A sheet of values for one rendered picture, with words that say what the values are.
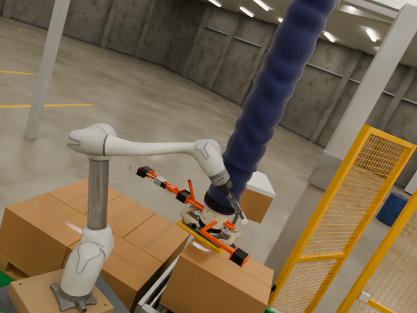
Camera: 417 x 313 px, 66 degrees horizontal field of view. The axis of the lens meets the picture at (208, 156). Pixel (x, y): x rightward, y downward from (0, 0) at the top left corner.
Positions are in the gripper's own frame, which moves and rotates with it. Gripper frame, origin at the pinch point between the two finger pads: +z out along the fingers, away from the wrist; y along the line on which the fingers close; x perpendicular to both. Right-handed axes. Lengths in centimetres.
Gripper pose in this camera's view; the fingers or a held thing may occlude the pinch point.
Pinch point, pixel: (241, 216)
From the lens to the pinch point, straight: 158.2
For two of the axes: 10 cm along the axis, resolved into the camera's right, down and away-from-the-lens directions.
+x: 8.7, -4.9, 0.0
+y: 1.2, 2.2, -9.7
